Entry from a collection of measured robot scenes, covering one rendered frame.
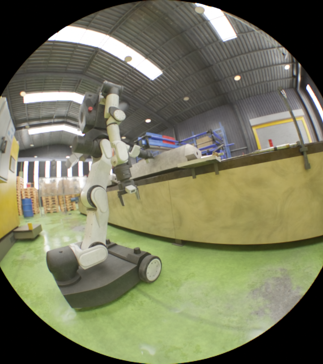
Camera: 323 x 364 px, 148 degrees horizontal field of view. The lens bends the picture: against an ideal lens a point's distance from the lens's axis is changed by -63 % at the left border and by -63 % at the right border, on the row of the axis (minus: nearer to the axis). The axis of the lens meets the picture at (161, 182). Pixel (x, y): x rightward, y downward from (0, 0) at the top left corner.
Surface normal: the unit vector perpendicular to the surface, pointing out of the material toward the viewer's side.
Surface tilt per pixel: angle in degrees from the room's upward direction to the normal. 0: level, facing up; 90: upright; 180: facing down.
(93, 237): 90
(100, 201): 90
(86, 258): 90
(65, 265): 88
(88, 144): 113
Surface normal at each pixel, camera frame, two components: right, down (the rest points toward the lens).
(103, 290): 0.66, -0.13
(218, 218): -0.66, 0.04
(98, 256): 0.84, -0.15
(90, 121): 0.67, 0.29
